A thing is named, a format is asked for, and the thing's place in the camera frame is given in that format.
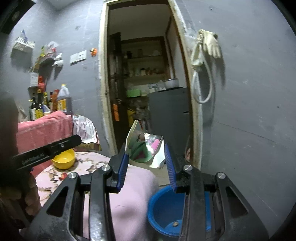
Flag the green pink foil wrapper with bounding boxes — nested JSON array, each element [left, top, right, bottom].
[[125, 120, 165, 169]]

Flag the silver foil wrapper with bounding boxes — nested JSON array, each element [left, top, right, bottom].
[[72, 114, 102, 152]]

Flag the person's left hand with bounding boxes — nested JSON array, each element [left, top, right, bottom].
[[1, 173, 42, 222]]

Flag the yellow bowl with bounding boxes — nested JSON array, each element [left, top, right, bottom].
[[52, 149, 75, 170]]

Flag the red checked towel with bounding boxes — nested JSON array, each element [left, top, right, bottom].
[[16, 110, 74, 178]]

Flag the dark sauce bottle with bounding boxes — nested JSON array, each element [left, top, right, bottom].
[[35, 89, 44, 119]]

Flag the blue plastic bucket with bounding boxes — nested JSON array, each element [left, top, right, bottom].
[[146, 185, 212, 238]]

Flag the pink floral cloth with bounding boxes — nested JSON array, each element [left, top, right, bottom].
[[24, 152, 158, 240]]

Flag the large oil jug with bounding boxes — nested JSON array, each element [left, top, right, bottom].
[[57, 84, 72, 115]]

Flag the grey refrigerator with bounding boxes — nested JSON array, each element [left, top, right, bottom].
[[148, 87, 190, 156]]

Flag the metal pot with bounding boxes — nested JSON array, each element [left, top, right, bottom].
[[164, 78, 179, 89]]

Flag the white rubber gloves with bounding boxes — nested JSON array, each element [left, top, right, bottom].
[[190, 29, 221, 71]]

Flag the white hose loop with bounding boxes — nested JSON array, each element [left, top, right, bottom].
[[191, 55, 213, 105]]

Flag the white wall switch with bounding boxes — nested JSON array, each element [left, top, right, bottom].
[[70, 50, 87, 65]]

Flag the white wall basket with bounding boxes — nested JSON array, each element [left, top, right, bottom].
[[13, 30, 35, 53]]

